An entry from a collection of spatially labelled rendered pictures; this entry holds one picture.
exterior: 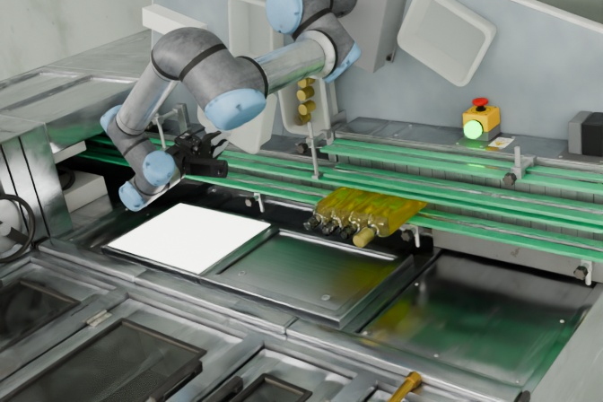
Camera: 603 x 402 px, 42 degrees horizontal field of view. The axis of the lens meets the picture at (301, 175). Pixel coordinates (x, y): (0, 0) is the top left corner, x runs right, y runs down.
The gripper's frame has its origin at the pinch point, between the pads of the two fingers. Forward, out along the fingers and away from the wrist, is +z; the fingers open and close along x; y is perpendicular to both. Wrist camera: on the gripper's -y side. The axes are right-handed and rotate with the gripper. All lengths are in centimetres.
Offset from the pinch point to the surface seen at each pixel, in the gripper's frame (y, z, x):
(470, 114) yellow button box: -54, 32, -14
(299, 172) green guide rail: -12.8, 13.8, 16.4
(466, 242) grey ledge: -64, 21, 18
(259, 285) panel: -27.4, -20.7, 23.8
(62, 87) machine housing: 97, 11, 33
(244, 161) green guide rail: 8.3, 13.2, 23.2
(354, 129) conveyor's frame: -23.1, 26.0, 2.9
